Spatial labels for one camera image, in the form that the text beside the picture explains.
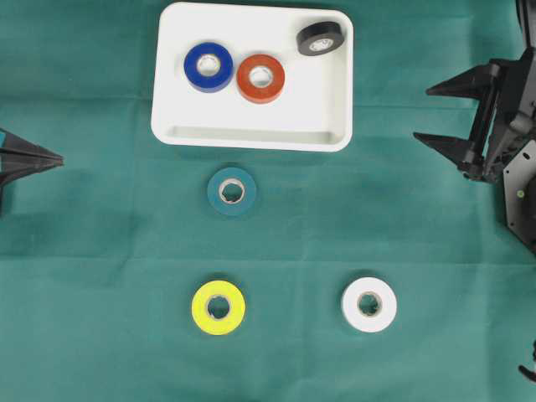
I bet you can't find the black cable bottom right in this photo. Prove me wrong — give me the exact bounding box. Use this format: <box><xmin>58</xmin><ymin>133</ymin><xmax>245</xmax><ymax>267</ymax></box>
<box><xmin>518</xmin><ymin>337</ymin><xmax>536</xmax><ymax>384</ymax></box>

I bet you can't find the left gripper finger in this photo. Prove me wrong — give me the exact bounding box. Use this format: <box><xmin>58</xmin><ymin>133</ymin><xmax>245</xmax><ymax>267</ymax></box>
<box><xmin>1</xmin><ymin>158</ymin><xmax>63</xmax><ymax>201</ymax></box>
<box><xmin>1</xmin><ymin>128</ymin><xmax>63</xmax><ymax>161</ymax></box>

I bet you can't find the blue tape roll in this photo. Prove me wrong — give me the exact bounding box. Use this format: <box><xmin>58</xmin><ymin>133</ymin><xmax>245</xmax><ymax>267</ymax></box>
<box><xmin>183</xmin><ymin>42</ymin><xmax>234</xmax><ymax>93</ymax></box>

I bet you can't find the green tape roll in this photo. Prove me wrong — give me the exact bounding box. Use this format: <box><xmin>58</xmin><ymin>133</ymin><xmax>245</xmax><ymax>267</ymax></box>
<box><xmin>207</xmin><ymin>167</ymin><xmax>257</xmax><ymax>216</ymax></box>

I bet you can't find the yellow tape roll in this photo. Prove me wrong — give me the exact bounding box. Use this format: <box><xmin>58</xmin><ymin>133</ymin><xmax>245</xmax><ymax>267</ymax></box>
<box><xmin>191</xmin><ymin>281</ymin><xmax>246</xmax><ymax>336</ymax></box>

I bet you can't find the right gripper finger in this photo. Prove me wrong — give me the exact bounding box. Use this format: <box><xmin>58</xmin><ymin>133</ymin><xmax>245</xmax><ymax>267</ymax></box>
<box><xmin>413</xmin><ymin>132</ymin><xmax>474</xmax><ymax>172</ymax></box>
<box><xmin>425</xmin><ymin>63</ymin><xmax>501</xmax><ymax>99</ymax></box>

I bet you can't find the red tape roll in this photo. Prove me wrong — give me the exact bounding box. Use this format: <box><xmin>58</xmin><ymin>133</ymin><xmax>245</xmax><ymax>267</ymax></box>
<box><xmin>236</xmin><ymin>54</ymin><xmax>286</xmax><ymax>104</ymax></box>

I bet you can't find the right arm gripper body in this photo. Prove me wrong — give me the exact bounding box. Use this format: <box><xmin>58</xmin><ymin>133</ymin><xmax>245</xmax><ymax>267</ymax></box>
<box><xmin>463</xmin><ymin>47</ymin><xmax>535</xmax><ymax>183</ymax></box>

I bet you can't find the green table cloth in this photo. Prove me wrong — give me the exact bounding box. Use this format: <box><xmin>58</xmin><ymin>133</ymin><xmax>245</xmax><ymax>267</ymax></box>
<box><xmin>1</xmin><ymin>1</ymin><xmax>535</xmax><ymax>401</ymax></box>

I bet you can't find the white tape roll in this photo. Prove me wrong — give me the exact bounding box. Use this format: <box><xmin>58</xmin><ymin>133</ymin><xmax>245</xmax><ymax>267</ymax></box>
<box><xmin>341</xmin><ymin>277</ymin><xmax>398</xmax><ymax>333</ymax></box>

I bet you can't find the white plastic tray case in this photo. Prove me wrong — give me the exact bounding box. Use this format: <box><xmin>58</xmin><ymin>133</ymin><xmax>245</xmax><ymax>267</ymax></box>
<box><xmin>151</xmin><ymin>2</ymin><xmax>353</xmax><ymax>152</ymax></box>

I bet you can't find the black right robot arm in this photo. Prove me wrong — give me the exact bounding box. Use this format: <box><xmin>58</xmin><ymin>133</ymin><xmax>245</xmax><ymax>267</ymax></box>
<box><xmin>414</xmin><ymin>1</ymin><xmax>535</xmax><ymax>250</ymax></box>

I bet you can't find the black tape roll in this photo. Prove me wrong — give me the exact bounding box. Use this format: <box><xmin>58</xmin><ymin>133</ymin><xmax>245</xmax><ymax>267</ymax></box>
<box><xmin>296</xmin><ymin>21</ymin><xmax>344</xmax><ymax>56</ymax></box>

